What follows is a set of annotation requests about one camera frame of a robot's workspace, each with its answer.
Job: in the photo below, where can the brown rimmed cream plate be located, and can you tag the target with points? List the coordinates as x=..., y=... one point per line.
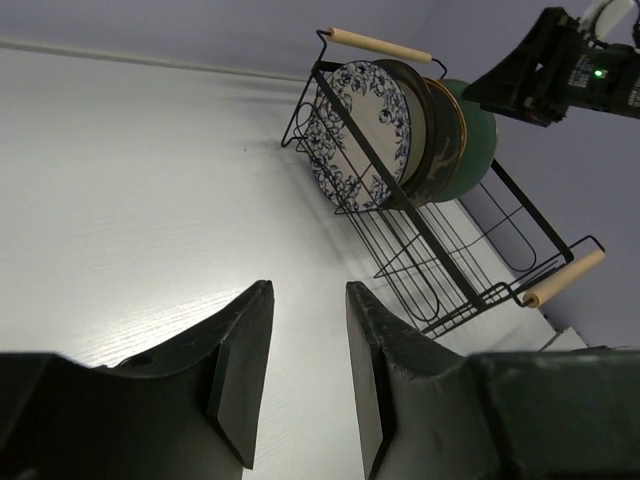
x=422, y=129

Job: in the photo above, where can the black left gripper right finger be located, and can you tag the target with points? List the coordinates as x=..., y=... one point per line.
x=426, y=412

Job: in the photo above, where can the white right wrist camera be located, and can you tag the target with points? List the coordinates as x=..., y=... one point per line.
x=607, y=15

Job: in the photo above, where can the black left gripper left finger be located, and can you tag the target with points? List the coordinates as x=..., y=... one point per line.
x=187, y=408

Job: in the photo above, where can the dark green reindeer plate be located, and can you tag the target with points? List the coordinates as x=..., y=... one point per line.
x=449, y=141

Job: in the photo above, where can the teal green plate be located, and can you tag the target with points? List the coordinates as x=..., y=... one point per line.
x=480, y=148

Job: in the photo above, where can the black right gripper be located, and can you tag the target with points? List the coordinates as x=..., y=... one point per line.
x=561, y=63

